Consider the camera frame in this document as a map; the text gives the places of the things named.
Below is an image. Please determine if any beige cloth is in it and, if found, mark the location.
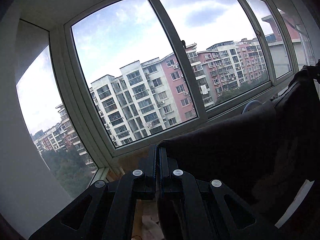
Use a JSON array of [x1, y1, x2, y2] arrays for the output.
[[142, 216, 165, 239]]

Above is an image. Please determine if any dark grey printed t-shirt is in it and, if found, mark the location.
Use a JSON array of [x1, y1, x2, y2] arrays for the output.
[[157, 66, 319, 239]]

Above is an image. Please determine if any white window frame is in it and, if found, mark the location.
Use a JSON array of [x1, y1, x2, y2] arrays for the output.
[[15, 0, 316, 181]]

